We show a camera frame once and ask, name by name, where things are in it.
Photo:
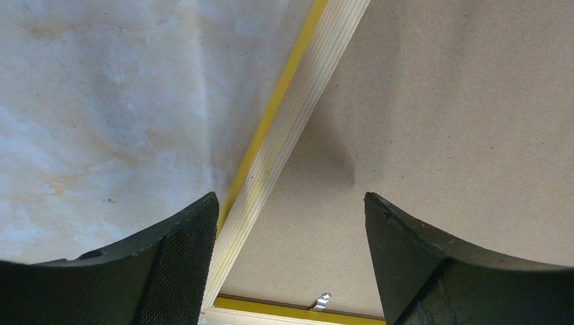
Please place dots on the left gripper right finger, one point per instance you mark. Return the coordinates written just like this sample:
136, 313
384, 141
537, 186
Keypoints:
427, 276

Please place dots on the brown cardboard backing board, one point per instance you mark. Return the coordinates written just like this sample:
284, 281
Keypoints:
458, 112

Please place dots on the metal frame retaining clip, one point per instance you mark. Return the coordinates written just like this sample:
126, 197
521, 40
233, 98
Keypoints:
321, 302

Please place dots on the yellow wooden picture frame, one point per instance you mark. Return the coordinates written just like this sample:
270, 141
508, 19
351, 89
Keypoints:
323, 39

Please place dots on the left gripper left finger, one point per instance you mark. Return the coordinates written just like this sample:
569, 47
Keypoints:
155, 276

